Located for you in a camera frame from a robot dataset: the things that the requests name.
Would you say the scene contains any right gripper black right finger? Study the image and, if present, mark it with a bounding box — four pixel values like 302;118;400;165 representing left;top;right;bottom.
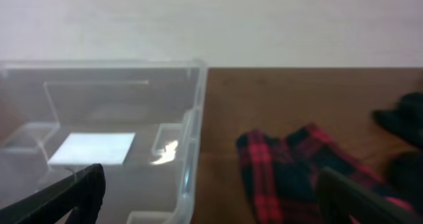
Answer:
316;168;422;224

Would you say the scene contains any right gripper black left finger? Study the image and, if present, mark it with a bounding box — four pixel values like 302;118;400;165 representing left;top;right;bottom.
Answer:
1;164;106;224

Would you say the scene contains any red plaid flannel shirt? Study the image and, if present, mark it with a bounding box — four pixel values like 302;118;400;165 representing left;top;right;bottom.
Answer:
236;124;417;224

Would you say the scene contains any dark navy garment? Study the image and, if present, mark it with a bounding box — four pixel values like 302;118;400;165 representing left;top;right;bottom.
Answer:
371;92;422;149

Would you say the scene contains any black garment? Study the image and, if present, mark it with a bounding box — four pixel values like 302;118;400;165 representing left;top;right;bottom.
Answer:
385;152;422;215

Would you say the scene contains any clear plastic storage container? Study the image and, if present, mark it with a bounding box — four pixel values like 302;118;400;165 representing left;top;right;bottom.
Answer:
1;61;208;223

